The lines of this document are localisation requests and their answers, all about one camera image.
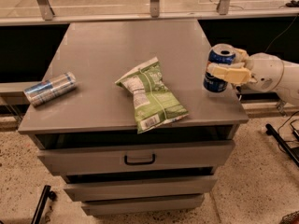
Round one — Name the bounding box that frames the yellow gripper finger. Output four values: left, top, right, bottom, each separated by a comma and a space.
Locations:
235, 48, 249, 63
206, 63, 251, 85

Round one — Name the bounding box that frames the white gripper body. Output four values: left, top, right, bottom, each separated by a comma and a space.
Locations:
246, 53, 284, 92

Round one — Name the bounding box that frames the blue pepsi can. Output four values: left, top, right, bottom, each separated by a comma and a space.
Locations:
204, 44, 236, 92

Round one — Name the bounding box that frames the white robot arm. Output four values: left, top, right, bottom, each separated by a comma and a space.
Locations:
206, 49, 299, 105

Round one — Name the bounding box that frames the silver blue energy drink can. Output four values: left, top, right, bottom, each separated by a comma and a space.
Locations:
23, 72, 77, 106

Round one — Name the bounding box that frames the black stand leg right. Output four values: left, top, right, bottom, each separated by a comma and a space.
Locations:
265, 124, 299, 167

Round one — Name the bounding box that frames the black stand leg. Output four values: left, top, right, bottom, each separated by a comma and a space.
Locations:
31, 185, 57, 224
265, 124, 299, 167

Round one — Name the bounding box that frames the green chip bag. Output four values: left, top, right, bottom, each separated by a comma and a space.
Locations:
115, 57, 189, 133

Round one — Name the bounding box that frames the grey drawer cabinet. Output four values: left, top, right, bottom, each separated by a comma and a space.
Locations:
20, 20, 248, 216

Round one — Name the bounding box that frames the middle grey drawer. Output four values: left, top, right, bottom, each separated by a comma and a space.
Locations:
64, 175, 217, 202

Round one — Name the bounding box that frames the grey drawer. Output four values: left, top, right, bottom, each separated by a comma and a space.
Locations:
81, 194, 204, 217
37, 140, 235, 175
64, 175, 217, 202

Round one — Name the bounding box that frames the bottom grey drawer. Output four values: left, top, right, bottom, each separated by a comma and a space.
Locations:
81, 194, 204, 217

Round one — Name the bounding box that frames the top grey drawer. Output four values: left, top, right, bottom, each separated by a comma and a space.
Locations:
37, 140, 235, 175

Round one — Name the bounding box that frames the black stand leg left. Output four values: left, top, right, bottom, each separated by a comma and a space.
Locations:
31, 185, 57, 224

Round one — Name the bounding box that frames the black cable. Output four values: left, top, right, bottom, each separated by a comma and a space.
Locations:
264, 14, 299, 53

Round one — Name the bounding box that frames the middle metal window bracket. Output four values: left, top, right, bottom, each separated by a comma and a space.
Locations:
149, 0, 160, 18

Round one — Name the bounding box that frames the black drawer handle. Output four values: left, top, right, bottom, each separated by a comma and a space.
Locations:
123, 154, 156, 166

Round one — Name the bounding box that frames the left metal window bracket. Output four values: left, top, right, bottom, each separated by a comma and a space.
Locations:
36, 0, 55, 21

